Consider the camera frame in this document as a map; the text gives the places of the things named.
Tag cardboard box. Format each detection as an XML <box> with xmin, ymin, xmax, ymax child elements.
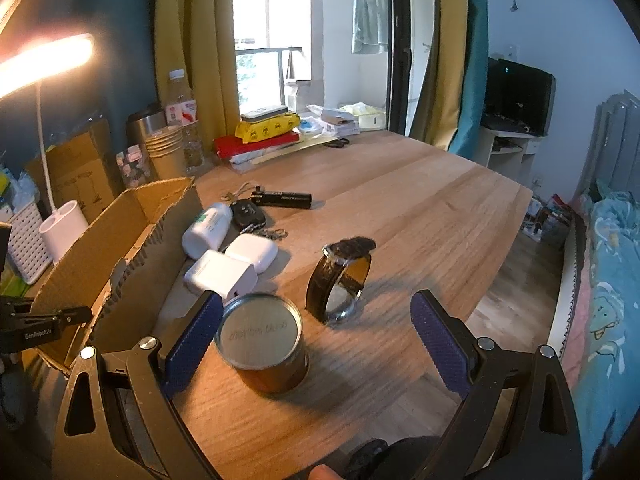
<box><xmin>32</xmin><ymin>178</ymin><xmax>203</xmax><ymax>375</ymax></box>

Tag red tin can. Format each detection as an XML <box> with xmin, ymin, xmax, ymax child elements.
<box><xmin>215</xmin><ymin>292</ymin><xmax>309</xmax><ymax>396</ymax></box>

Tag black leather wristwatch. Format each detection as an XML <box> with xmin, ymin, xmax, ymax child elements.
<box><xmin>306</xmin><ymin>236</ymin><xmax>376</xmax><ymax>325</ymax></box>

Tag white woven plastic basket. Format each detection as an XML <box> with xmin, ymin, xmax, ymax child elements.
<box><xmin>8</xmin><ymin>200</ymin><xmax>52</xmax><ymax>285</ymax></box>

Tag blue patterned bedding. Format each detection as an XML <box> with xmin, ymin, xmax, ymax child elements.
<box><xmin>573</xmin><ymin>192</ymin><xmax>639</xmax><ymax>478</ymax></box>

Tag white desk lamp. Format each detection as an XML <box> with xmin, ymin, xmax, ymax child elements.
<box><xmin>0</xmin><ymin>32</ymin><xmax>97</xmax><ymax>265</ymax></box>

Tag brown lamp packaging box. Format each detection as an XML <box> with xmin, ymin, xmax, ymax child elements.
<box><xmin>47</xmin><ymin>118</ymin><xmax>124</xmax><ymax>224</ymax></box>

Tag white power adapter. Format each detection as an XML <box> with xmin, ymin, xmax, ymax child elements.
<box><xmin>183</xmin><ymin>249</ymin><xmax>258</xmax><ymax>304</ymax></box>

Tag floral glass jar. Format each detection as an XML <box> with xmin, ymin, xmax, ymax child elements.
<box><xmin>116</xmin><ymin>144</ymin><xmax>152</xmax><ymax>188</ymax></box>

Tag white pill bottle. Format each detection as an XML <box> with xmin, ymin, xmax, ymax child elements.
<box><xmin>181</xmin><ymin>203</ymin><xmax>232</xmax><ymax>260</ymax></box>

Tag stack of paper cups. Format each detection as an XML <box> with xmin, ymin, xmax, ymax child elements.
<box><xmin>144</xmin><ymin>126</ymin><xmax>186</xmax><ymax>180</ymax></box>

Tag stainless steel thermos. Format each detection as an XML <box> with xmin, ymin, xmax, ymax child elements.
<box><xmin>126</xmin><ymin>102</ymin><xmax>167</xmax><ymax>146</ymax></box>

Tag black car key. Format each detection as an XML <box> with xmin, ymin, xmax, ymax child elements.
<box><xmin>230</xmin><ymin>200</ymin><xmax>267</xmax><ymax>234</ymax></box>

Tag clear plastic water bottle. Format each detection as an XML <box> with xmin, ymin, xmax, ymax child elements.
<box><xmin>165</xmin><ymin>68</ymin><xmax>205</xmax><ymax>174</ymax></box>

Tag white tv stand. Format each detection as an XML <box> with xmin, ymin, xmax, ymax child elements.
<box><xmin>473</xmin><ymin>127</ymin><xmax>544</xmax><ymax>188</ymax></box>

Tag red flat box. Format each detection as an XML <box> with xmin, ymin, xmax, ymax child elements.
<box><xmin>214</xmin><ymin>131</ymin><xmax>299</xmax><ymax>159</ymax></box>

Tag teal curtain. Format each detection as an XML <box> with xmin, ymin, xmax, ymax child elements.
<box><xmin>448</xmin><ymin>0</ymin><xmax>489</xmax><ymax>159</ymax></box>

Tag black flashlight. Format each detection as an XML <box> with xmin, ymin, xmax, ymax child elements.
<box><xmin>250</xmin><ymin>186</ymin><xmax>312</xmax><ymax>209</ymax></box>

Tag yellow packet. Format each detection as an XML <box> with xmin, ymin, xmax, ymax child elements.
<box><xmin>234</xmin><ymin>112</ymin><xmax>300</xmax><ymax>144</ymax></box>

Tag black television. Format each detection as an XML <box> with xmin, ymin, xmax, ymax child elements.
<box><xmin>480</xmin><ymin>58</ymin><xmax>556</xmax><ymax>136</ymax></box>

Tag black scissors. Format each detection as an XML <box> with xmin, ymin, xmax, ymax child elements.
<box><xmin>324</xmin><ymin>138</ymin><xmax>350</xmax><ymax>148</ymax></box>

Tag yellow curtain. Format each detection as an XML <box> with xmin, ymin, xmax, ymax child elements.
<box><xmin>154</xmin><ymin>0</ymin><xmax>240</xmax><ymax>151</ymax></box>

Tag hanging light garment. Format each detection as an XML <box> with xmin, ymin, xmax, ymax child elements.
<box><xmin>352</xmin><ymin>0</ymin><xmax>390</xmax><ymax>55</ymax></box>

